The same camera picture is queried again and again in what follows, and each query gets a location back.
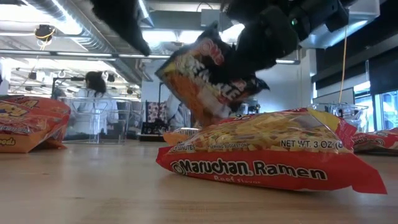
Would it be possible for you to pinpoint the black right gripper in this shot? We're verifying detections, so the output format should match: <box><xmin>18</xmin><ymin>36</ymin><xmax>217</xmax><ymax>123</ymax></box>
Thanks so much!
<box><xmin>211</xmin><ymin>0</ymin><xmax>299</xmax><ymax>85</ymax></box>

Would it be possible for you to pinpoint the glass window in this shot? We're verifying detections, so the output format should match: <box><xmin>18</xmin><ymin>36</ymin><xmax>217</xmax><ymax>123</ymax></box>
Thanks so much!
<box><xmin>373</xmin><ymin>89</ymin><xmax>398</xmax><ymax>131</ymax></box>

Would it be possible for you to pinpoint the grey machine cabinet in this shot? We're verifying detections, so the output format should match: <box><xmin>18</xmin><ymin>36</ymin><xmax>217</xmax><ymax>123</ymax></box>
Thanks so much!
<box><xmin>241</xmin><ymin>98</ymin><xmax>262</xmax><ymax>114</ymax></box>

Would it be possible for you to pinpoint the black Fire Noodle packet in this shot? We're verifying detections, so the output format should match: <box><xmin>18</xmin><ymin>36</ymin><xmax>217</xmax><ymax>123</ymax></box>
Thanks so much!
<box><xmin>154</xmin><ymin>21</ymin><xmax>271</xmax><ymax>127</ymax></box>

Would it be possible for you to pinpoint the grey ceiling unit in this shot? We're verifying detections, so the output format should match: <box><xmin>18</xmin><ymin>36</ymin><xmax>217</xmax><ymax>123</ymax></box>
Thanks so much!
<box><xmin>200</xmin><ymin>8</ymin><xmax>222</xmax><ymax>28</ymax></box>

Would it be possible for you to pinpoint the clear plastic bin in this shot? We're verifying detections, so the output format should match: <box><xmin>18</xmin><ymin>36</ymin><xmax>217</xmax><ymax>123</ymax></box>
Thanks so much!
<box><xmin>58</xmin><ymin>95</ymin><xmax>144</xmax><ymax>145</ymax></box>
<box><xmin>310</xmin><ymin>102</ymin><xmax>370</xmax><ymax>134</ymax></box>

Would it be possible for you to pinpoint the patterned fabric panel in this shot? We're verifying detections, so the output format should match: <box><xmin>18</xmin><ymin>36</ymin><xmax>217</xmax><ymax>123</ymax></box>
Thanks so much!
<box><xmin>146</xmin><ymin>101</ymin><xmax>169</xmax><ymax>124</ymax></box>

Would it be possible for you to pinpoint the silver ventilation duct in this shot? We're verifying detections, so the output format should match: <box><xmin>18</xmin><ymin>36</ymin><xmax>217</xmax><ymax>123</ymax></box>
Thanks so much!
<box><xmin>26</xmin><ymin>0</ymin><xmax>153</xmax><ymax>85</ymax></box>

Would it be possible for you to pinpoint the orange Saucy Noods packet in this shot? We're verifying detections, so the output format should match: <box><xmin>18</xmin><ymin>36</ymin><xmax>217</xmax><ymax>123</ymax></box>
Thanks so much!
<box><xmin>0</xmin><ymin>124</ymin><xmax>68</xmax><ymax>154</ymax></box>
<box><xmin>0</xmin><ymin>95</ymin><xmax>72</xmax><ymax>141</ymax></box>
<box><xmin>162</xmin><ymin>126</ymin><xmax>200</xmax><ymax>147</ymax></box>

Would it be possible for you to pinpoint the red Beef Ramen packet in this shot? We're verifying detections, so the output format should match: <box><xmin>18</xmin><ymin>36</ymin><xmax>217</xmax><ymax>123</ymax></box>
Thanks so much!
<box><xmin>352</xmin><ymin>126</ymin><xmax>398</xmax><ymax>154</ymax></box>
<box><xmin>155</xmin><ymin>107</ymin><xmax>389</xmax><ymax>196</ymax></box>

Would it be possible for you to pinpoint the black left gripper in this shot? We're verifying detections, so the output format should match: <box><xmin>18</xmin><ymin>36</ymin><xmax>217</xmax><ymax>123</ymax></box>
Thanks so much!
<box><xmin>90</xmin><ymin>0</ymin><xmax>152</xmax><ymax>57</ymax></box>

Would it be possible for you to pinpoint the yellow hanging power cable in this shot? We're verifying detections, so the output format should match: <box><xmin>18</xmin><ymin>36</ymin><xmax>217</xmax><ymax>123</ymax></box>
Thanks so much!
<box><xmin>338</xmin><ymin>26</ymin><xmax>348</xmax><ymax>104</ymax></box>

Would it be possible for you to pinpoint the black ceiling cable reel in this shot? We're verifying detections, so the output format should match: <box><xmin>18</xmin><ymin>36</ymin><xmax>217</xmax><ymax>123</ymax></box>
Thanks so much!
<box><xmin>33</xmin><ymin>24</ymin><xmax>57</xmax><ymax>43</ymax></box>

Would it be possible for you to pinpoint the person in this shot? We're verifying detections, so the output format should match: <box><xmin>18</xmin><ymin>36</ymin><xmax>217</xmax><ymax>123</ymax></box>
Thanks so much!
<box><xmin>166</xmin><ymin>93</ymin><xmax>191</xmax><ymax>129</ymax></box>
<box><xmin>72</xmin><ymin>70</ymin><xmax>119</xmax><ymax>135</ymax></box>

